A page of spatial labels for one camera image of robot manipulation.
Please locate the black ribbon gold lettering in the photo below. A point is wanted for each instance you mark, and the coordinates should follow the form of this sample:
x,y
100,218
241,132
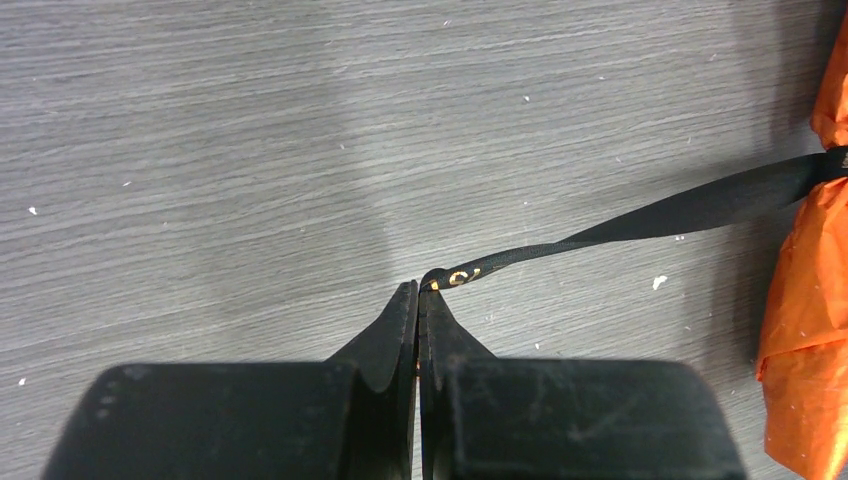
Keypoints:
x,y
733,199

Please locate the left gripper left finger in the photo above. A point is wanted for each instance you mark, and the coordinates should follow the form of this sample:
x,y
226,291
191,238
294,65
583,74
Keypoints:
x,y
347,417

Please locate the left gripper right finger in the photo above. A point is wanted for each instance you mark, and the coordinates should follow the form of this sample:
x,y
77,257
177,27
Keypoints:
x,y
485,417

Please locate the orange flower bouquet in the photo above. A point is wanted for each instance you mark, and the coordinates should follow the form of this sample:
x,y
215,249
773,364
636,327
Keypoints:
x,y
802,358

